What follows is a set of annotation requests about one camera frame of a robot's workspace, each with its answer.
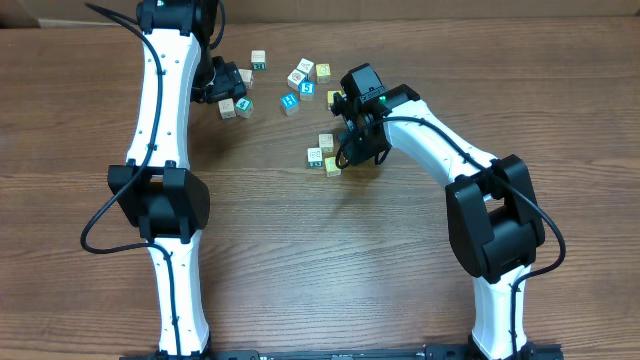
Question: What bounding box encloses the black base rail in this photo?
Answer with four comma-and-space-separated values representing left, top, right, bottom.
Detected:
120, 343, 565, 360

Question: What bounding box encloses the green letter R block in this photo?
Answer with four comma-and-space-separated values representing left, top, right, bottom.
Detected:
251, 50, 266, 71

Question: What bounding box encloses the white-top wooden block rear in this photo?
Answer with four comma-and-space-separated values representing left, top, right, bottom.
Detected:
296, 58, 315, 79

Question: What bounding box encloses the cardboard back panel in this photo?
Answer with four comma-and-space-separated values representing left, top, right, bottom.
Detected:
1, 0, 639, 28

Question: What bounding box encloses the white-top green-sided block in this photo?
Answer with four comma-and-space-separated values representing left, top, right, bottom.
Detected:
324, 157, 342, 177

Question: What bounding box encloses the green number 4 block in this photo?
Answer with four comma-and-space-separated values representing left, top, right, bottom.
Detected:
235, 97, 254, 118

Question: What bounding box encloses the yellow-top letter P block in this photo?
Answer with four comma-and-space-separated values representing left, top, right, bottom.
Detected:
327, 90, 344, 110

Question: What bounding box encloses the plain wooden picture block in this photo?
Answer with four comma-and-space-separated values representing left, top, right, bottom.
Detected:
287, 69, 306, 91

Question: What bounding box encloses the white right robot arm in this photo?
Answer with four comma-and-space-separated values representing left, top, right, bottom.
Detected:
331, 63, 545, 359

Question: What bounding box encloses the white block red drawing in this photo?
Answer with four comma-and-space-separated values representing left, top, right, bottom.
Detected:
307, 148, 324, 168

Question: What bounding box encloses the blue number 5 block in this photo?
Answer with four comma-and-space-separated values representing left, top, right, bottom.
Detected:
299, 81, 316, 101

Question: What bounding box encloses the blue-top wooden block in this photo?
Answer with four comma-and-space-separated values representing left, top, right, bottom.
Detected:
280, 93, 299, 116

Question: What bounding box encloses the butterfly picture wooden block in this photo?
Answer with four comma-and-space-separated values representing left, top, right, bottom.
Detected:
218, 98, 237, 119

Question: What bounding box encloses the yellow-top wooden block rear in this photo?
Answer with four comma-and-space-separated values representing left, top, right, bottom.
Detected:
316, 63, 331, 84

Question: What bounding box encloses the leaf picture wooden block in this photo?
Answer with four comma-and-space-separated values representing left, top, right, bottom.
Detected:
239, 69, 254, 89

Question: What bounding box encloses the yellow-framed blue picture block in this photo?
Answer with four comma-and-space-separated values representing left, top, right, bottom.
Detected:
318, 134, 334, 153

